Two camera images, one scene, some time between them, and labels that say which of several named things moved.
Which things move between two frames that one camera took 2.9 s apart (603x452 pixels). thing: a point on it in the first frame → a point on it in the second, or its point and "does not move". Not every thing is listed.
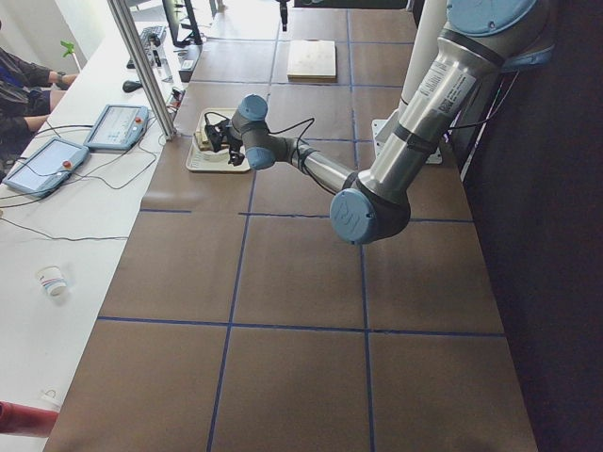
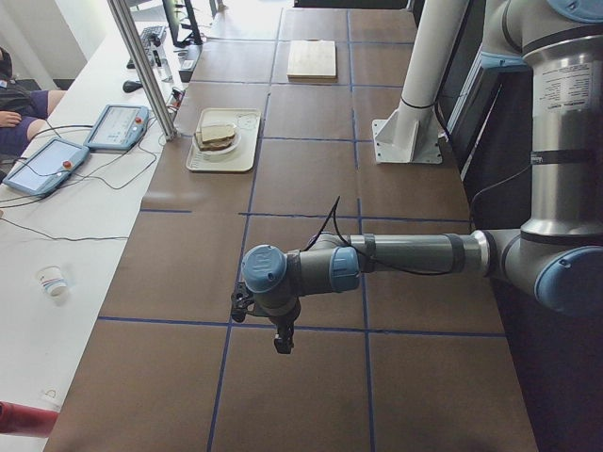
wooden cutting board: x=311 y=60 does not move
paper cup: x=53 y=280 does not move
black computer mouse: x=131 y=86 does not move
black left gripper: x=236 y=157 → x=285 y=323
